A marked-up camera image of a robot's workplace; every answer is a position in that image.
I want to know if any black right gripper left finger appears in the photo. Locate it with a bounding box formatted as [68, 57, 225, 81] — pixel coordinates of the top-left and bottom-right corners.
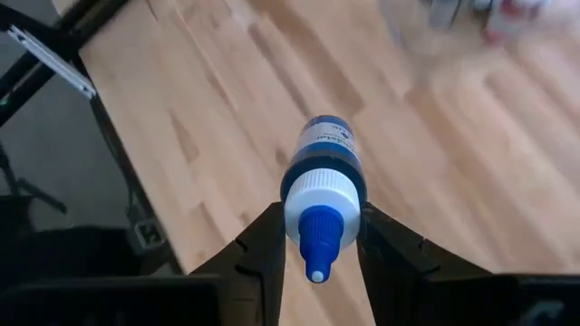
[189, 201, 287, 326]

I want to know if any large blue food colouring bottle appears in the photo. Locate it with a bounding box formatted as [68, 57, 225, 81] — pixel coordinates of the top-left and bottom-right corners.
[279, 114, 368, 285]

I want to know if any clear plastic bin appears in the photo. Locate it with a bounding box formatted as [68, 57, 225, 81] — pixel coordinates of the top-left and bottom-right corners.
[378, 0, 580, 49]

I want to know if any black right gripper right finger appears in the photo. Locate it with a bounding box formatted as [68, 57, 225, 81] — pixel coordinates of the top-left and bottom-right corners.
[355, 201, 495, 326]

